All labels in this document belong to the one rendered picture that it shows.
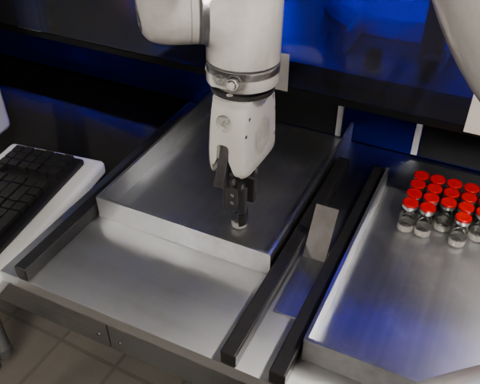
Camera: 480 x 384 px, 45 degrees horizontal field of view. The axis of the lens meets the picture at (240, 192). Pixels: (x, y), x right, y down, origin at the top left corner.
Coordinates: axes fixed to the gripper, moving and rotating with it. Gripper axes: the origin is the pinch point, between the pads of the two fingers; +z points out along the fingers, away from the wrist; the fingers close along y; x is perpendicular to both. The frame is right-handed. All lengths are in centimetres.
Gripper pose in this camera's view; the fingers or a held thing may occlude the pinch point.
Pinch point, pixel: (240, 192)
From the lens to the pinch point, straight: 75.6
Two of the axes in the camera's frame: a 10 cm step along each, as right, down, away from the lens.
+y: 4.3, -5.2, 7.4
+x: -9.0, -2.7, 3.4
